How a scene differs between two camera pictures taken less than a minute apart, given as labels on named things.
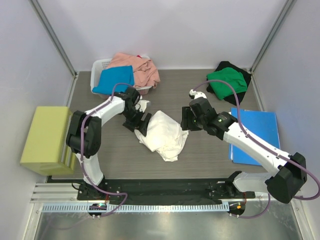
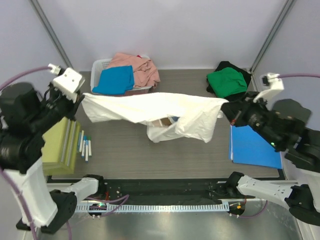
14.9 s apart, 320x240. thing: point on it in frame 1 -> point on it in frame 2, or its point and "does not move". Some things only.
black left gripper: (143, 125) -> (75, 105)
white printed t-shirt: (164, 135) -> (192, 116)
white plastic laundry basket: (98, 65) does not move
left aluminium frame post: (55, 38) does not move
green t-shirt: (228, 75) does not move
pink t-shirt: (145, 73) does not move
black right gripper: (186, 124) -> (238, 109)
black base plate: (161, 190) does not move
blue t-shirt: (110, 77) does not move
